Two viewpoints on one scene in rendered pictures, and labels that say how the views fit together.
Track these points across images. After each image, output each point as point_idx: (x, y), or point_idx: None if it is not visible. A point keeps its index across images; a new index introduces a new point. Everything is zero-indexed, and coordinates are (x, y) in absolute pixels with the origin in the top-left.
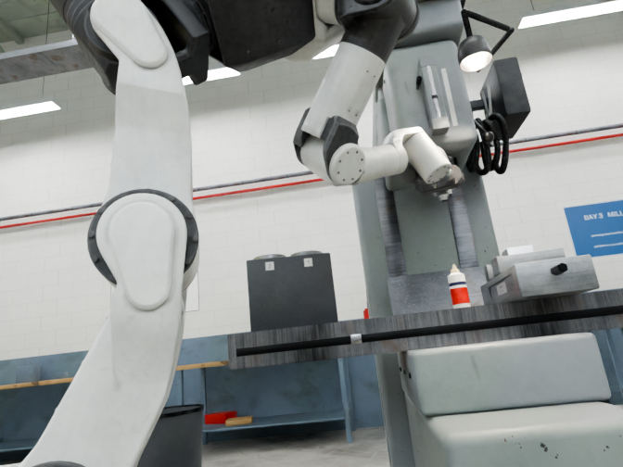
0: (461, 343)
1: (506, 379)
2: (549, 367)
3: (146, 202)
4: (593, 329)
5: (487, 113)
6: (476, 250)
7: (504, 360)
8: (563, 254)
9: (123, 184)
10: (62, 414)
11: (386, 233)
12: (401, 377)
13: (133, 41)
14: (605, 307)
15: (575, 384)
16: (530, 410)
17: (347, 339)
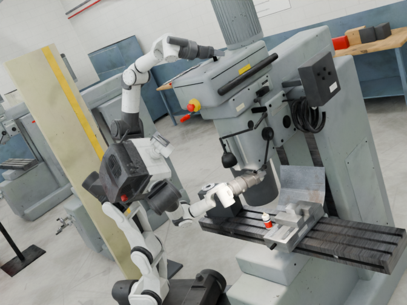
0: (263, 244)
1: (259, 271)
2: (270, 273)
3: (136, 255)
4: (304, 254)
5: None
6: (321, 158)
7: (258, 267)
8: (296, 224)
9: (132, 244)
10: (145, 283)
11: None
12: None
13: (114, 218)
14: (308, 249)
15: (277, 279)
16: (262, 283)
17: (229, 232)
